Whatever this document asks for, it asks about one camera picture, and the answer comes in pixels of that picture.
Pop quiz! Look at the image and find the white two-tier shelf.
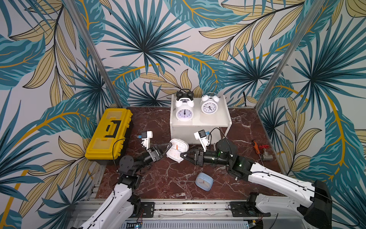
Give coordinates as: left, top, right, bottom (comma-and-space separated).
170, 95, 232, 145

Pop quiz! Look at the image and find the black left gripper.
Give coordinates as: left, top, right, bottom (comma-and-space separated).
133, 143, 173, 174

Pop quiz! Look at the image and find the white round alarm clock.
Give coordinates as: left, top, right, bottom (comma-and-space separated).
175, 98, 194, 122

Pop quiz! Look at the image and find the right metal corner post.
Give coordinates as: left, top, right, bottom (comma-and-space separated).
255, 0, 325, 111

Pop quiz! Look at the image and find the white square alarm clock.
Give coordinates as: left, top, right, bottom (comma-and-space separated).
166, 138, 189, 163

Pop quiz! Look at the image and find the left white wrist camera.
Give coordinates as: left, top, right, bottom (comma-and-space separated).
138, 131, 153, 150

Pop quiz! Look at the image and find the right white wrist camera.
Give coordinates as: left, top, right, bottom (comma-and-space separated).
194, 130, 210, 152

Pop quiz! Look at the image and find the white twin-bell alarm clock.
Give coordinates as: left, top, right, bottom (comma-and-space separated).
201, 92, 220, 115

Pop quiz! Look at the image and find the black twin-bell alarm clock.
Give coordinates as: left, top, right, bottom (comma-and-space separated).
176, 88, 194, 101

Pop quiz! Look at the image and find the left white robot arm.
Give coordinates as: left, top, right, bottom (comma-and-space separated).
79, 143, 172, 229

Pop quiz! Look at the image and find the orange handled tool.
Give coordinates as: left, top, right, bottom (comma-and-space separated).
252, 140, 264, 165

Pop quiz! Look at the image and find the yellow and black toolbox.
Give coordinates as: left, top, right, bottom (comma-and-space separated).
85, 108, 133, 162

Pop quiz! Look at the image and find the red handled metal valve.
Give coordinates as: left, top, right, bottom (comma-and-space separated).
259, 145, 273, 161

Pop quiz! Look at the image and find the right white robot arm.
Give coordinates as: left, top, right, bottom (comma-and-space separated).
180, 139, 332, 229

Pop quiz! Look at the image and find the metal corner post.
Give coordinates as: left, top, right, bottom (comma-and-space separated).
255, 0, 325, 111
64, 0, 123, 108

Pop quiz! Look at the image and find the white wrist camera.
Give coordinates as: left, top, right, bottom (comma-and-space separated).
138, 131, 153, 150
194, 130, 210, 152

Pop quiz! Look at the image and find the blue square alarm clock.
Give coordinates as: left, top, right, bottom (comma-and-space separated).
195, 172, 214, 191

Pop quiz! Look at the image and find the left metal corner post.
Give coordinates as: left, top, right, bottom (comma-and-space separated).
64, 0, 123, 108

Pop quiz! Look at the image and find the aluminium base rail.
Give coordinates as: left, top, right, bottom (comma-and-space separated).
68, 198, 315, 229

